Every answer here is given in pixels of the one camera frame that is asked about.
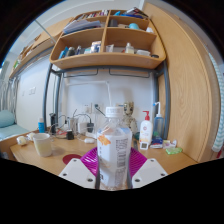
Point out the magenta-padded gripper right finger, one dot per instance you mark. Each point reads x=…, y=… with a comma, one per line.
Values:
x=150, y=171

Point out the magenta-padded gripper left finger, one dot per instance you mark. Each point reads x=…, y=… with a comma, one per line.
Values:
x=76, y=171

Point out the clear plastic water bottle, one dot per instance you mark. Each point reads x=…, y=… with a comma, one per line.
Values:
x=113, y=150

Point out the flat round red coaster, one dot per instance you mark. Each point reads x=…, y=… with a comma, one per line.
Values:
x=70, y=158

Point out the small blue box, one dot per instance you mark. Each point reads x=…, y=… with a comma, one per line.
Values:
x=156, y=142

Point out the small green packet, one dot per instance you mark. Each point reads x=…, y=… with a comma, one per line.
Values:
x=173, y=150

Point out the small black charger block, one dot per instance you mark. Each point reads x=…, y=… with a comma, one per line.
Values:
x=70, y=135

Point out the white red-pump lotion bottle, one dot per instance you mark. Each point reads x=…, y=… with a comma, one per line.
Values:
x=145, y=130

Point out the blue spray bottle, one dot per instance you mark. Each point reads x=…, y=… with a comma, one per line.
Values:
x=159, y=124

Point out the tall black device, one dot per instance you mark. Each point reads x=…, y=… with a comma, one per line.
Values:
x=52, y=122

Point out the small blue white-capped bottle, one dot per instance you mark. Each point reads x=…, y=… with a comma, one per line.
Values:
x=41, y=126

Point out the tree creature figurine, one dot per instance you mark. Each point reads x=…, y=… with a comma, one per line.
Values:
x=129, y=113

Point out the bed with teal sheet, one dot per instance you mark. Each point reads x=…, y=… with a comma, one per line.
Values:
x=13, y=131

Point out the teal pillow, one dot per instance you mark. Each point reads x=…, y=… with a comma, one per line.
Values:
x=6, y=119

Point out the striped hanging towel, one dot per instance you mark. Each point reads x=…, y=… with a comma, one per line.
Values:
x=220, y=110

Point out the wooden wardrobe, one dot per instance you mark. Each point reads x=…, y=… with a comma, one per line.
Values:
x=191, y=86

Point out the grey striped curtain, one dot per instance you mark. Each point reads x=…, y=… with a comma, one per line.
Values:
x=8, y=96

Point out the wooden shelf unit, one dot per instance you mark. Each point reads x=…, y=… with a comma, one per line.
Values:
x=106, y=61

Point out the grey metal bunk frame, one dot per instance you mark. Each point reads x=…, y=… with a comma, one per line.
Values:
x=46, y=91

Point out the wooden bunk rail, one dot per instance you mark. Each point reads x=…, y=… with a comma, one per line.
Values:
x=40, y=43

